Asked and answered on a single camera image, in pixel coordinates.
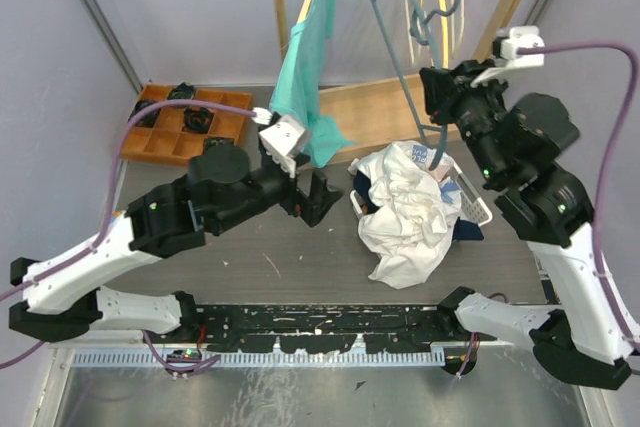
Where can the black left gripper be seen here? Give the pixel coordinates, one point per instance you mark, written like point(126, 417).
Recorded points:
point(301, 204)

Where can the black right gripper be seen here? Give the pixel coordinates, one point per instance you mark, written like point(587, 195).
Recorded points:
point(445, 88)

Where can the white t shirt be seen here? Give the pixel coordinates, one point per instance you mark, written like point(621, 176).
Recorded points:
point(410, 235)

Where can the grey blue plastic hanger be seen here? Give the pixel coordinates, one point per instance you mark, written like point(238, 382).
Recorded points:
point(427, 31)

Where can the teal t shirt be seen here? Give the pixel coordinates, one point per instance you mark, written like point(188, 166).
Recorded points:
point(296, 92)

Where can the navy t shirt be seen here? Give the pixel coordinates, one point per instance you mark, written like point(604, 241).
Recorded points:
point(463, 230)

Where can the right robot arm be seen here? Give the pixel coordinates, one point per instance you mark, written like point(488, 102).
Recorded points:
point(516, 148)

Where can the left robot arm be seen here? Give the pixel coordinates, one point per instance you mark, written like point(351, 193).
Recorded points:
point(67, 296)

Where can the white perforated plastic basket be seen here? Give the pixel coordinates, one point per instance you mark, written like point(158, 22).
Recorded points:
point(474, 208)

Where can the rolled dark sock bottom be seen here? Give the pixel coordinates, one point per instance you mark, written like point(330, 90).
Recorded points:
point(215, 141)

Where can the rolled dark sock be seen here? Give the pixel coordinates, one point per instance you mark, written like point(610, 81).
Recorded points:
point(182, 93)
point(215, 141)
point(197, 119)
point(148, 120)

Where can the rolled dark sock middle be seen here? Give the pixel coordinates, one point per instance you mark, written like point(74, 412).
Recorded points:
point(197, 119)

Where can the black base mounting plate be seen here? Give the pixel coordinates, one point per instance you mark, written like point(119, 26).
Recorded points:
point(316, 329)

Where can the wooden compartment tray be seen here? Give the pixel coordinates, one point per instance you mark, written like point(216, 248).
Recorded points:
point(168, 143)

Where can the rolled dark sock top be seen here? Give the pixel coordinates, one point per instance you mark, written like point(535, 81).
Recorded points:
point(182, 93)

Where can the rolled dark sock left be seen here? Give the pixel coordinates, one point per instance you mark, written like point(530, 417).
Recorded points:
point(148, 120)

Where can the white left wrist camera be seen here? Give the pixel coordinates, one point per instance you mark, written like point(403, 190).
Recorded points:
point(284, 139)

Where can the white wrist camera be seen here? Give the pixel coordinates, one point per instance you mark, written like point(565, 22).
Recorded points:
point(508, 61)
point(284, 139)

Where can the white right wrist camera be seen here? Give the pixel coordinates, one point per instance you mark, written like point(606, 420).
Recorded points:
point(508, 61)

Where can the white slotted cable duct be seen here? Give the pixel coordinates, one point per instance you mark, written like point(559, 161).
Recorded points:
point(142, 358)

